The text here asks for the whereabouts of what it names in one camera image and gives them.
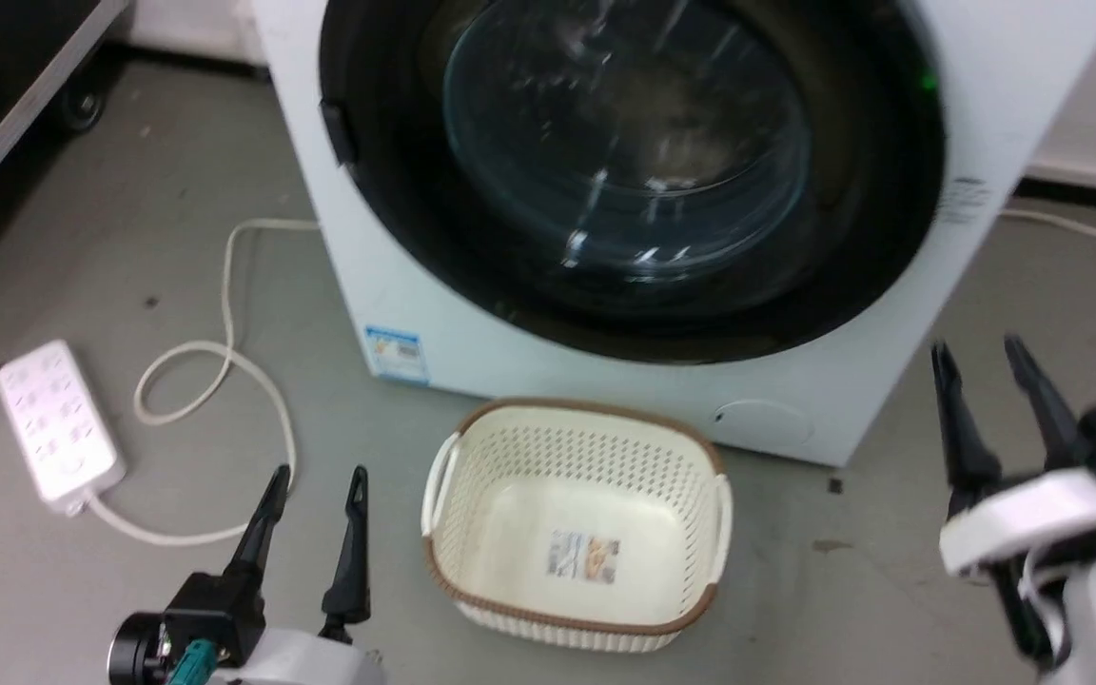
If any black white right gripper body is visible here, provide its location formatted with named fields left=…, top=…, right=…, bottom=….
left=936, top=407, right=1096, bottom=669

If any white cable along wall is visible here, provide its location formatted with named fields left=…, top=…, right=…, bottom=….
left=999, top=206, right=1096, bottom=251

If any black caster wheel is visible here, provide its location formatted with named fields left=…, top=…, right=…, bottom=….
left=59, top=84, right=108, bottom=132

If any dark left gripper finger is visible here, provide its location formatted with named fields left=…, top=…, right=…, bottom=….
left=223, top=463, right=293, bottom=583
left=319, top=465, right=374, bottom=645

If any paper label inside basket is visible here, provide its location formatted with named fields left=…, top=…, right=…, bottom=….
left=547, top=530, right=622, bottom=585

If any cream perforated laundry basket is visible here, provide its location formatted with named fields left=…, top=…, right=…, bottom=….
left=421, top=398, right=734, bottom=654

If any white front-load washing machine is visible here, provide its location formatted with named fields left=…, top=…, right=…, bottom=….
left=248, top=0, right=1096, bottom=468

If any blue energy label sticker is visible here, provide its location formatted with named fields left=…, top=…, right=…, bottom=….
left=363, top=324, right=431, bottom=385

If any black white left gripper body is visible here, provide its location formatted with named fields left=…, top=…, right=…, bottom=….
left=108, top=569, right=389, bottom=685

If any round drain filter cover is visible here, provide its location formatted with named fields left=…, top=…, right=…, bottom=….
left=714, top=398, right=815, bottom=446

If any white power strip cable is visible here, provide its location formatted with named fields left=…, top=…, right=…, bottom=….
left=84, top=218, right=323, bottom=549

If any round black glass washer door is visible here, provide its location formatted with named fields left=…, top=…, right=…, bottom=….
left=318, top=0, right=949, bottom=367

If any white power strip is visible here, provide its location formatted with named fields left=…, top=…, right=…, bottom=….
left=0, top=340, right=127, bottom=517

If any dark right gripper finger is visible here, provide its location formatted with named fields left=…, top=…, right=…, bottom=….
left=930, top=341, right=1004, bottom=498
left=1003, top=334, right=1084, bottom=469

